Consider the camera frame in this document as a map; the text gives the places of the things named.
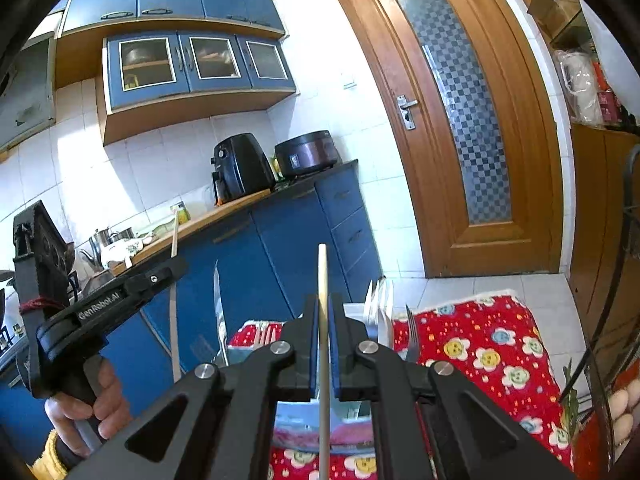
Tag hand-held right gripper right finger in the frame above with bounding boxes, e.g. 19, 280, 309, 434
329, 295, 576, 480

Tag dark rice cooker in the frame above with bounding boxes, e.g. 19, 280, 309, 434
273, 129, 340, 179

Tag red boxes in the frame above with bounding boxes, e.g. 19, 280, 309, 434
593, 59, 624, 124

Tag white plastic bag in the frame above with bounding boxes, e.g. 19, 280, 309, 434
557, 49, 605, 127

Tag metal door handle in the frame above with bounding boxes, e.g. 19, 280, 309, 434
396, 93, 419, 131

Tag blue base cabinet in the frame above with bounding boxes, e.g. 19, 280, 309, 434
0, 159, 386, 461

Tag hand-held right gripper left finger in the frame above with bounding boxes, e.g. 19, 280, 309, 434
65, 295, 320, 480

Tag person's left hand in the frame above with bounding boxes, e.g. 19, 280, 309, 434
45, 358, 134, 456

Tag wooden chopstick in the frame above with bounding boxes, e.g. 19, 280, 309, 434
317, 243, 332, 480
168, 208, 182, 384

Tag blue plastic utensil holder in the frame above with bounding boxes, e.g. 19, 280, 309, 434
190, 302, 401, 459

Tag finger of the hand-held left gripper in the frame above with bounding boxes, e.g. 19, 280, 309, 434
122, 257, 190, 302

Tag black air fryer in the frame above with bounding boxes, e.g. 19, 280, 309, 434
210, 132, 277, 206

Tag wooden door with glass panel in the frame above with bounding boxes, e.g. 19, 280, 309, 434
327, 0, 566, 279

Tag person's left forearm yellow sleeve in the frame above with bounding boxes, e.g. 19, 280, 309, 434
30, 427, 76, 477

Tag red floral tablecloth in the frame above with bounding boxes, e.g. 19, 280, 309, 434
227, 290, 576, 480

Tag white floral teapot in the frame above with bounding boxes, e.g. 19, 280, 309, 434
99, 237, 155, 270

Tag steel table knife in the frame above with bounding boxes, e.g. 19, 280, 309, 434
212, 259, 230, 366

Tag steel kettle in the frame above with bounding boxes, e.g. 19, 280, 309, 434
78, 227, 136, 266

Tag tray of eggs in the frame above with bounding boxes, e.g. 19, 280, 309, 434
607, 374, 640, 457

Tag green plant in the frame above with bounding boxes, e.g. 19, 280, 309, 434
562, 357, 584, 441

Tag wooden side cabinet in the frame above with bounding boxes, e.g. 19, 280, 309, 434
510, 0, 640, 322

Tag black wire mesh rack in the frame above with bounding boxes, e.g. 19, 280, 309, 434
574, 142, 640, 480

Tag range hood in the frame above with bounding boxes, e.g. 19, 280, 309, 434
0, 34, 57, 154

